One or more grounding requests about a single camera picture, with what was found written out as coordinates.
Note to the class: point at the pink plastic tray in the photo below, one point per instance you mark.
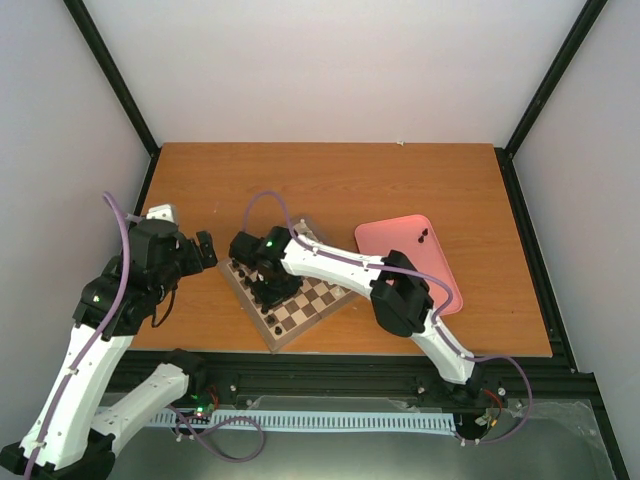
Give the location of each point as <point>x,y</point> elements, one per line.
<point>402,234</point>

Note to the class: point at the wooden chess board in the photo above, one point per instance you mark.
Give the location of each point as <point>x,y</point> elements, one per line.
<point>315,300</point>

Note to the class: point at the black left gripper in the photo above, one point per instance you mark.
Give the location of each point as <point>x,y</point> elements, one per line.
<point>211,259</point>

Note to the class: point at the light blue cable duct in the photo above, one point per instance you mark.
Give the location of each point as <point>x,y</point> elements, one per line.
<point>325,422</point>

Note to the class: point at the black aluminium frame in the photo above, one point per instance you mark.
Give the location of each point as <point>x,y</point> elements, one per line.
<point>302,375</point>

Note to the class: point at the white chess pieces row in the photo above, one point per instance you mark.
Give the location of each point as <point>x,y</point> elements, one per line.
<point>306,228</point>

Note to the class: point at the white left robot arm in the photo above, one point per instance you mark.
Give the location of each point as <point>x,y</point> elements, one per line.
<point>71,439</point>

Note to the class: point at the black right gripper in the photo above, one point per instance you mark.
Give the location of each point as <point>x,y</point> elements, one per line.
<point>270,301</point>

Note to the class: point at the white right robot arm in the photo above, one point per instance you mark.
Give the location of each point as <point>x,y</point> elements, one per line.
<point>401,301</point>

